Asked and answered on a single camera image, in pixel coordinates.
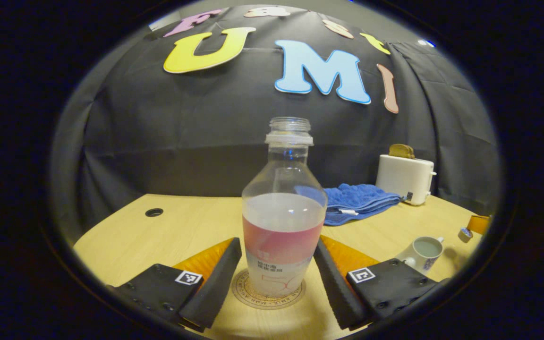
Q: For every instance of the brown toast slice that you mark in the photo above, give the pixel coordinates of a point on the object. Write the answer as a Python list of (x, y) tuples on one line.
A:
[(401, 151)]

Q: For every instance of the black backdrop cloth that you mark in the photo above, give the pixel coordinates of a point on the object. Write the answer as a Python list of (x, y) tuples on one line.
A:
[(182, 132)]

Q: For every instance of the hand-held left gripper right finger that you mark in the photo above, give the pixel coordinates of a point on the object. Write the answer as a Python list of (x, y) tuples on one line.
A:
[(335, 288)]

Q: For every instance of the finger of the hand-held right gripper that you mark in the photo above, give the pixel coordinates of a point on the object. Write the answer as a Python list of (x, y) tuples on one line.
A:
[(480, 224)]

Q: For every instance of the white toaster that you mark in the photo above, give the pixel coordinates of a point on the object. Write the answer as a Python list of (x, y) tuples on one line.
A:
[(404, 179)]

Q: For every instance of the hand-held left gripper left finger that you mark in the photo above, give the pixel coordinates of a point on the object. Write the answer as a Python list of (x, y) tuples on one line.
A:
[(217, 288)]

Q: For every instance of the round brown coaster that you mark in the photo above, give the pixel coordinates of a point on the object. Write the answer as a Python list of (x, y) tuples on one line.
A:
[(241, 290)]

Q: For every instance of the clear pink-label water bottle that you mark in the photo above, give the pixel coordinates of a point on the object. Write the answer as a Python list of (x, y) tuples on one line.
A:
[(284, 226)]

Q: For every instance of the white blue-patterned teacup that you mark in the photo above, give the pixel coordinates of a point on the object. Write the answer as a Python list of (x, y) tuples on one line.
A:
[(420, 255)]

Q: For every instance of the folded blue towel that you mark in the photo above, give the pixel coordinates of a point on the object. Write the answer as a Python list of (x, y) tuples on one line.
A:
[(361, 200)]

